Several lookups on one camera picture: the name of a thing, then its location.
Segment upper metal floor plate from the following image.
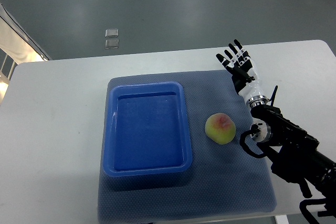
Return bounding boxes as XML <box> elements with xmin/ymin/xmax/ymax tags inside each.
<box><xmin>105</xmin><ymin>28</ymin><xmax>119</xmax><ymax>38</ymax></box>

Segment yellow red peach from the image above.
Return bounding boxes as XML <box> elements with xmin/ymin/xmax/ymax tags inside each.
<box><xmin>205</xmin><ymin>113</ymin><xmax>236</xmax><ymax>145</ymax></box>

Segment metal floor plate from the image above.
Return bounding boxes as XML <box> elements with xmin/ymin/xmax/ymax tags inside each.
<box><xmin>105</xmin><ymin>38</ymin><xmax>119</xmax><ymax>49</ymax></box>
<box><xmin>105</xmin><ymin>28</ymin><xmax>119</xmax><ymax>38</ymax></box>

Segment black cable loop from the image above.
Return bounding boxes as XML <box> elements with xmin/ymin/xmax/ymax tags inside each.
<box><xmin>240</xmin><ymin>126</ymin><xmax>268</xmax><ymax>158</ymax></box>

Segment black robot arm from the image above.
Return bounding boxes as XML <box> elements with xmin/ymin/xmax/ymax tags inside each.
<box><xmin>239</xmin><ymin>95</ymin><xmax>335</xmax><ymax>223</ymax></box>

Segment lower metal floor plate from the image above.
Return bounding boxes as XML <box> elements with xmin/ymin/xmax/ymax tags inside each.
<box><xmin>105</xmin><ymin>38</ymin><xmax>119</xmax><ymax>49</ymax></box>

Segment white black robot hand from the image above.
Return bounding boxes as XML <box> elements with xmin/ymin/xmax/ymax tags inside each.
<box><xmin>216</xmin><ymin>39</ymin><xmax>269</xmax><ymax>108</ymax></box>

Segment blue plastic tray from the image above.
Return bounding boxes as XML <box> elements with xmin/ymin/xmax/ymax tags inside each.
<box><xmin>102</xmin><ymin>82</ymin><xmax>193</xmax><ymax>178</ymax></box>

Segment white curtain with black trim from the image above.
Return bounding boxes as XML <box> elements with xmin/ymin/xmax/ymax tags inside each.
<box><xmin>1</xmin><ymin>4</ymin><xmax>52</xmax><ymax>65</ymax></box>

